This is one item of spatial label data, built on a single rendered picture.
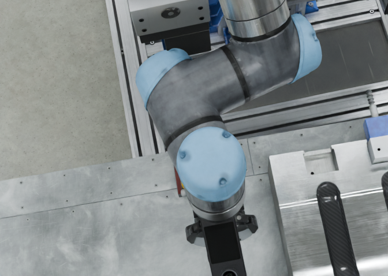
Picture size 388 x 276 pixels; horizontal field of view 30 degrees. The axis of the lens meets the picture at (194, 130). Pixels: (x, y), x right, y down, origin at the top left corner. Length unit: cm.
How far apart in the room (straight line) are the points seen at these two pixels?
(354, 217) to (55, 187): 53
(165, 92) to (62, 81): 150
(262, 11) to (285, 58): 7
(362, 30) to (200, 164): 138
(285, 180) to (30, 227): 46
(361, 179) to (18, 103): 137
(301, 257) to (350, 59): 98
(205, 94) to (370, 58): 127
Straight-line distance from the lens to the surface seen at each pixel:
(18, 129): 231
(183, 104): 84
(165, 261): 128
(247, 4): 82
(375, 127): 125
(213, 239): 97
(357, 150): 124
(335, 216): 122
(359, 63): 207
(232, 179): 79
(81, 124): 226
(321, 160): 126
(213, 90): 85
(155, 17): 127
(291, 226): 120
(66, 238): 132
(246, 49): 86
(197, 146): 80
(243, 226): 101
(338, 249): 121
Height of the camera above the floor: 205
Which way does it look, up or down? 69 degrees down
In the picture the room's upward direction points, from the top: 11 degrees counter-clockwise
